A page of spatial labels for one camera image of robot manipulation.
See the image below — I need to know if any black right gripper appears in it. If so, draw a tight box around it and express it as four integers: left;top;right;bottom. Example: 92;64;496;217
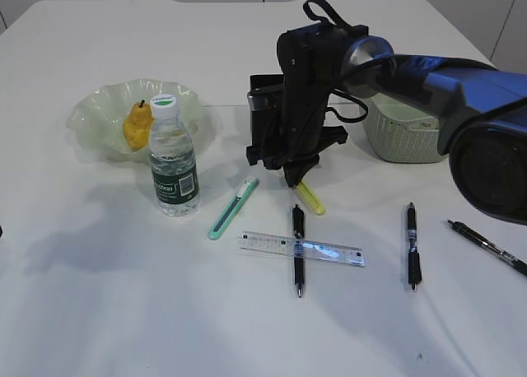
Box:
245;82;347;187

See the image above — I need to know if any yellow utility knife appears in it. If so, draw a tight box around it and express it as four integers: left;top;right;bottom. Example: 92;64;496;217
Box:
293;181;326;216

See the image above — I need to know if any clear water bottle green label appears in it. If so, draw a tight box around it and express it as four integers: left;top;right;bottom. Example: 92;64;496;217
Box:
148;94;199;217

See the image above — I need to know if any yellow pear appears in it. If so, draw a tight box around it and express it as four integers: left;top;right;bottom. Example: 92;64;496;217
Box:
123;100;153;151

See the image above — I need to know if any blue black right robot arm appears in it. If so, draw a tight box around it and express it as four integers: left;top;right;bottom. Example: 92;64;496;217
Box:
246;22;526;224

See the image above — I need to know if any black pen under ruler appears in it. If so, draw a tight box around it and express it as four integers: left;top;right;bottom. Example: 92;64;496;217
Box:
291;204;305;298

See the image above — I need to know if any teal utility knife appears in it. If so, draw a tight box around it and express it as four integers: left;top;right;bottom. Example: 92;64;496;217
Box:
208;175;259;240

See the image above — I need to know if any black square pen holder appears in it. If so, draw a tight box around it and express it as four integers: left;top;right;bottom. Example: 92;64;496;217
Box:
247;74;284;147

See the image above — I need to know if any clear plastic ruler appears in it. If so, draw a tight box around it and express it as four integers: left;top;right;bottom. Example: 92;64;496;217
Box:
238;231;366;268

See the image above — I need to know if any green plastic woven basket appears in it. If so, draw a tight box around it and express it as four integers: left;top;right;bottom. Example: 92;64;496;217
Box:
362;94;445;164

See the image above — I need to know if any black pen middle right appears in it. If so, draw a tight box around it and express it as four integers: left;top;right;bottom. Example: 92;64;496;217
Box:
406;202;422;291

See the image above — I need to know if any pale green wavy glass plate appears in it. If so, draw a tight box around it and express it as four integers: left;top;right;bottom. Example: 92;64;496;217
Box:
66;78;215;164

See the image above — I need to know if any black pen far right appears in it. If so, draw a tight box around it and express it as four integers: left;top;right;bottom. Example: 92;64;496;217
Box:
447;220;526;276

